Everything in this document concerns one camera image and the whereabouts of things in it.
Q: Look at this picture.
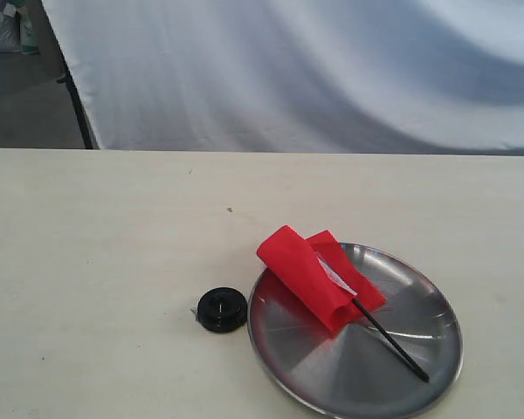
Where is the red and white small flag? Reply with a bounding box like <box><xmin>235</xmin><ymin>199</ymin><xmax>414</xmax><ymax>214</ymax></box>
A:
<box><xmin>257</xmin><ymin>225</ymin><xmax>430</xmax><ymax>382</ymax></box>

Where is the black round flag base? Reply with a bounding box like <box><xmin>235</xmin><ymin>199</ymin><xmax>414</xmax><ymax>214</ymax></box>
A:
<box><xmin>196</xmin><ymin>287</ymin><xmax>248</xmax><ymax>333</ymax></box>

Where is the round stainless steel plate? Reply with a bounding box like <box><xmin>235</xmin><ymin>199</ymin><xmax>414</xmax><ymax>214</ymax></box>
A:
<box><xmin>247</xmin><ymin>244</ymin><xmax>463</xmax><ymax>418</ymax></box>

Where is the white backdrop cloth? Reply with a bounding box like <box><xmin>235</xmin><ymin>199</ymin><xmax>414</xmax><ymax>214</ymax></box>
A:
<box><xmin>45</xmin><ymin>1</ymin><xmax>524</xmax><ymax>155</ymax></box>

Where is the black backdrop stand pole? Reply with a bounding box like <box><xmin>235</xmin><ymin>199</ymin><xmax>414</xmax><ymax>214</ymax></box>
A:
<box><xmin>38</xmin><ymin>1</ymin><xmax>97</xmax><ymax>149</ymax></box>

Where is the white sack in background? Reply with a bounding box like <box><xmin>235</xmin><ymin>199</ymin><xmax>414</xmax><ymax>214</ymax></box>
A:
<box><xmin>0</xmin><ymin>0</ymin><xmax>39</xmax><ymax>55</ymax></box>

